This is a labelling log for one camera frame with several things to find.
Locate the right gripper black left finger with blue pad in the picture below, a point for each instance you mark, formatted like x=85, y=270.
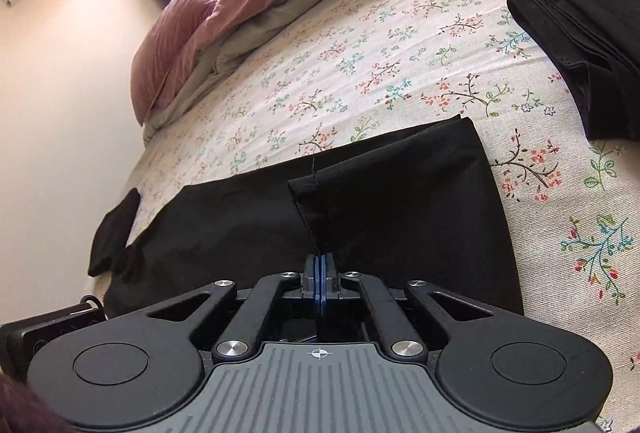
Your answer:
x=245, y=331

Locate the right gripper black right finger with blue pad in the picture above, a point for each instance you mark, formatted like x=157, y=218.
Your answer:
x=355, y=307

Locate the maroon right sleeve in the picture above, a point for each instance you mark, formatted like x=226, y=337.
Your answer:
x=23, y=412

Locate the small black folded cloth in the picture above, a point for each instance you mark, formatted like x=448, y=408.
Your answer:
x=112, y=234

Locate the small mauve velvet pillow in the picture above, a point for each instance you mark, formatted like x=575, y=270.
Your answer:
x=160, y=48

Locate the floral white bed sheet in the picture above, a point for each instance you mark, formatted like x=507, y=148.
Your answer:
x=351, y=69

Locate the folded black pants stack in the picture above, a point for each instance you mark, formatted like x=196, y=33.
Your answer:
x=594, y=44

